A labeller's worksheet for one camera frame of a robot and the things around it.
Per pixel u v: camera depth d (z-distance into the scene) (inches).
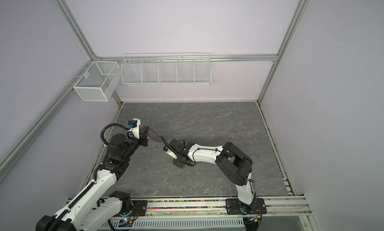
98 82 39.4
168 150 31.3
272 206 29.7
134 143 26.4
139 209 28.8
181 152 27.6
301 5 28.5
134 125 25.4
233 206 29.1
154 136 31.1
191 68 41.5
